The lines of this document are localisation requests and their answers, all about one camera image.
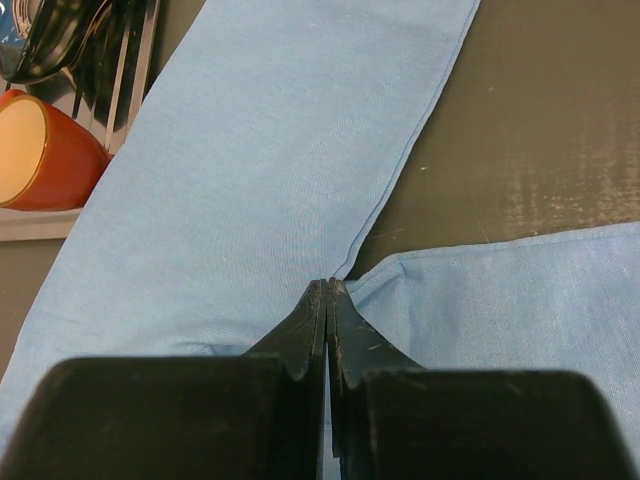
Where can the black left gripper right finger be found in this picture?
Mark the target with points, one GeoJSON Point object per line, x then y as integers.
{"type": "Point", "coordinates": [394, 419]}

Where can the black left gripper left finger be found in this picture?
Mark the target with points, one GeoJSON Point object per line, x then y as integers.
{"type": "Point", "coordinates": [257, 415]}

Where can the light blue button shirt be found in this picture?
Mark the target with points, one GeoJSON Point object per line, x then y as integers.
{"type": "Point", "coordinates": [258, 163]}

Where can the silver metal tray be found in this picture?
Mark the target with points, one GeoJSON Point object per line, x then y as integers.
{"type": "Point", "coordinates": [58, 91]}

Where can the orange cup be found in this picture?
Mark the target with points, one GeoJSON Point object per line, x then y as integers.
{"type": "Point", "coordinates": [48, 161]}

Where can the black comb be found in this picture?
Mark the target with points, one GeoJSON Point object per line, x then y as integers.
{"type": "Point", "coordinates": [110, 75]}

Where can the blue star-shaped dish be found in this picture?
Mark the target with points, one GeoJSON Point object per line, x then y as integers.
{"type": "Point", "coordinates": [40, 38]}

